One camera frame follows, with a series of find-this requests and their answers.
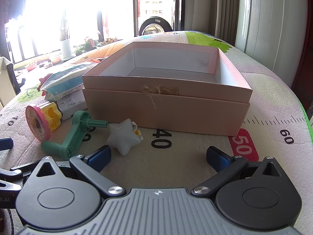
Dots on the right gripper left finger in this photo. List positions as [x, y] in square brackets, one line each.
[89, 167]

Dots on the white charger box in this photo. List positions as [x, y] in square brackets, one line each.
[71, 103]

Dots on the colourful play mat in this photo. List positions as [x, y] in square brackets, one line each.
[275, 125]

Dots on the pink cardboard box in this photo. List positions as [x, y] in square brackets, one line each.
[172, 86]

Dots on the white star toy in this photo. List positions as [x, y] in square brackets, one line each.
[124, 136]

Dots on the round washing machine door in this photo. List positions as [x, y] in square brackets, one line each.
[154, 24]

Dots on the grey curtain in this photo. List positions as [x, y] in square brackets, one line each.
[218, 18]

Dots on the green plastic crank handle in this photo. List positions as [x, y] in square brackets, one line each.
[81, 125]

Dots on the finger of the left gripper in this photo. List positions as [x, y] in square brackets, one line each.
[6, 143]

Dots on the white plant pot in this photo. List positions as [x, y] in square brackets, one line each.
[66, 49]

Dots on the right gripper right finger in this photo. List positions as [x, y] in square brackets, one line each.
[228, 169]

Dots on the blue wet cotton pack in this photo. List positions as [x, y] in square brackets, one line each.
[65, 82]

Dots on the pink yellow round toy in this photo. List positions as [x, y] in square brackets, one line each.
[43, 119]

